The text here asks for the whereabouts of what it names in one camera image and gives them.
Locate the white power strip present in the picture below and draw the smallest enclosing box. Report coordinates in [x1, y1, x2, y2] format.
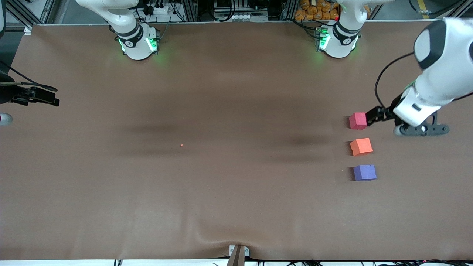
[147, 1, 171, 15]

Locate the aluminium frame beam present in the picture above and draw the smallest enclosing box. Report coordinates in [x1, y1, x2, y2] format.
[0, 0, 56, 32]
[449, 0, 473, 17]

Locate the orange foam block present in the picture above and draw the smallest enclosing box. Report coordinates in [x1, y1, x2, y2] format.
[350, 138, 374, 156]

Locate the metal bracket with brown post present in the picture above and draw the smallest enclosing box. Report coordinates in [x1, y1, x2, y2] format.
[227, 245, 250, 266]

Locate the purple foam block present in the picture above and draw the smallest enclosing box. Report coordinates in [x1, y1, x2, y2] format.
[353, 164, 377, 181]

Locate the brown table cover sheet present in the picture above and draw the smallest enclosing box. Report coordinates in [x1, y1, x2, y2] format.
[0, 20, 473, 261]

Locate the red foam block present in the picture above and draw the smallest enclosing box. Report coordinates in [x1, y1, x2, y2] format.
[349, 112, 367, 130]

